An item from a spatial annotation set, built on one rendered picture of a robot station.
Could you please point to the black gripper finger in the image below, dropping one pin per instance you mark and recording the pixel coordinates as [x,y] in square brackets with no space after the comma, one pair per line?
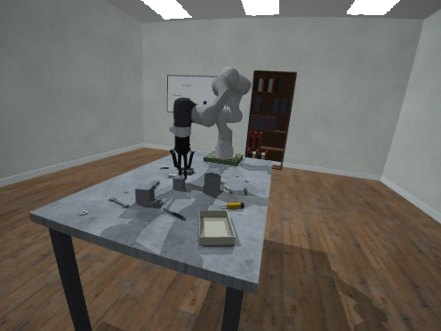
[187,164]
[178,165]

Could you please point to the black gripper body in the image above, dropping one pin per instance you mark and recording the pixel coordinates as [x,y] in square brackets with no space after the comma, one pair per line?
[182,143]

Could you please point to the yellow cylinder with black end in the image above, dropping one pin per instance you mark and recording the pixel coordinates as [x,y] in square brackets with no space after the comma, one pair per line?
[235,205]

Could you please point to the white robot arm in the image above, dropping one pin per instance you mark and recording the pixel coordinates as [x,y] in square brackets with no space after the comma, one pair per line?
[185,111]

